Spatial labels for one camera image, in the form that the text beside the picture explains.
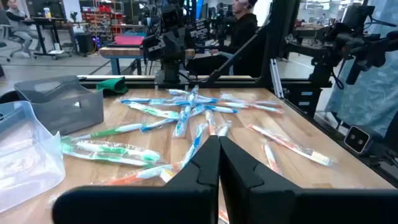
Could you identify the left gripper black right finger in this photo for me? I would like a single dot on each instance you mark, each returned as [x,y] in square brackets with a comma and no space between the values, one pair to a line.
[295,208]

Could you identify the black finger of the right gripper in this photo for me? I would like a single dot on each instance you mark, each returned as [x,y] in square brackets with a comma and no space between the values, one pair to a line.
[199,31]
[152,46]

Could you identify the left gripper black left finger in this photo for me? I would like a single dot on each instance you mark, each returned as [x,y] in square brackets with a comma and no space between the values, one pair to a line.
[140,205]

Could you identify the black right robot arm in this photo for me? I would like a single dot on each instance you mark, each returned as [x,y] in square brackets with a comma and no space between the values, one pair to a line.
[171,70]

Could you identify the black robot arm on stand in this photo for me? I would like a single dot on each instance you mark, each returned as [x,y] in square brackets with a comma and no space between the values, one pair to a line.
[351,40]

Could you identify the pink box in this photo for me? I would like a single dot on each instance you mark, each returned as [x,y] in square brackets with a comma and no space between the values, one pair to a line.
[129,40]

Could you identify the wooden bench blue legs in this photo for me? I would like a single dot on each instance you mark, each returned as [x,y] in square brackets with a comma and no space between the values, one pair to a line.
[124,52]

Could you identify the person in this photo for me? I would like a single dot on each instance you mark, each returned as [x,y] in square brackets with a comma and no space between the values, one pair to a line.
[18,21]
[242,31]

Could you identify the green cloth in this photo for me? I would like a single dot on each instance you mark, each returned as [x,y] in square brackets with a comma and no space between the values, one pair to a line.
[113,85]

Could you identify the shelf with red bins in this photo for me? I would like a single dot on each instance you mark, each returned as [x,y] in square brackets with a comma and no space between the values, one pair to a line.
[102,18]

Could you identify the toothbrush in clear wrapper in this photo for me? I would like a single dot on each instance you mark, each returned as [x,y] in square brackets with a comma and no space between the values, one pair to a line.
[203,99]

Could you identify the black waste bin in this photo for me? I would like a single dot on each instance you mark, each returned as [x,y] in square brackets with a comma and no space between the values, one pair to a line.
[84,42]

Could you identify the silver aluminium bar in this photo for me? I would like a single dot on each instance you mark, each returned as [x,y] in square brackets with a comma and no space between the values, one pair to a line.
[276,77]

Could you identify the black standing desk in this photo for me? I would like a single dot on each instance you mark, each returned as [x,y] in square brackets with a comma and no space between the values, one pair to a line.
[46,20]

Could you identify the grey plastic bin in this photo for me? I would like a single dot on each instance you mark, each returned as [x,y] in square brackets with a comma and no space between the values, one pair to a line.
[62,115]

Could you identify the clear plastic bin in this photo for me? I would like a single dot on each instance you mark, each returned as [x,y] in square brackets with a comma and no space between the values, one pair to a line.
[28,155]

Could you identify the office chair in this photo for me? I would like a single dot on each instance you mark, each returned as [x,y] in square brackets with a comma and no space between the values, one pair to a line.
[14,39]

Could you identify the blue patterned curtain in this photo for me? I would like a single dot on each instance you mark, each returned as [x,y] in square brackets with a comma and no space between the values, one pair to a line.
[373,93]

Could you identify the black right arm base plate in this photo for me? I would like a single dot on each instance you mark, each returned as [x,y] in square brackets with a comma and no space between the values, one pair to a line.
[161,81]

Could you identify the small table-level camera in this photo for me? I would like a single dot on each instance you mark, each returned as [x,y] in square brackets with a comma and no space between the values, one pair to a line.
[357,140]

